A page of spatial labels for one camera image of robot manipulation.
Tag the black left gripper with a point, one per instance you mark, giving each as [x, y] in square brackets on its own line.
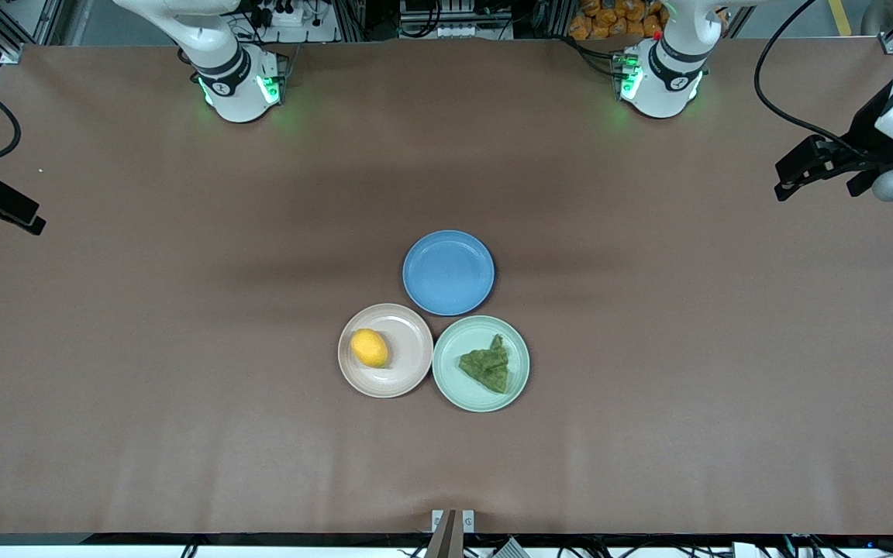
[870, 128]

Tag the yellow lemon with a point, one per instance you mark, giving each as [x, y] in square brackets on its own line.
[370, 348]

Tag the green lettuce leaf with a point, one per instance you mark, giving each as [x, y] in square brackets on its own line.
[489, 368]

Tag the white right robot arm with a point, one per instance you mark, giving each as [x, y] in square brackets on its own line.
[233, 93]

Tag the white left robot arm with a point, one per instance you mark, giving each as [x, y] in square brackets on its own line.
[667, 77]

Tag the pile of orange fruits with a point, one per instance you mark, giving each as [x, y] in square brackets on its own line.
[609, 19]

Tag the table cover sheet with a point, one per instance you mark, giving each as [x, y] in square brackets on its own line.
[183, 465]

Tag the white power strip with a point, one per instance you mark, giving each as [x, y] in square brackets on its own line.
[287, 17]

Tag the blue plate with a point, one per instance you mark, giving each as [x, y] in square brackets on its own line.
[448, 273]

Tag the white electronics box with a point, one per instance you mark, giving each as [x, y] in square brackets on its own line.
[454, 29]

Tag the pink plate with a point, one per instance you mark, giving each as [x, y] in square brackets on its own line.
[408, 364]

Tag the mint green plate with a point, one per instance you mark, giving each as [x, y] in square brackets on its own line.
[454, 387]

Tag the small white mounting bracket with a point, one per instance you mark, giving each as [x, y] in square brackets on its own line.
[468, 521]

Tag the grey camera post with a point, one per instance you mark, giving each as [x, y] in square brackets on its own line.
[445, 542]

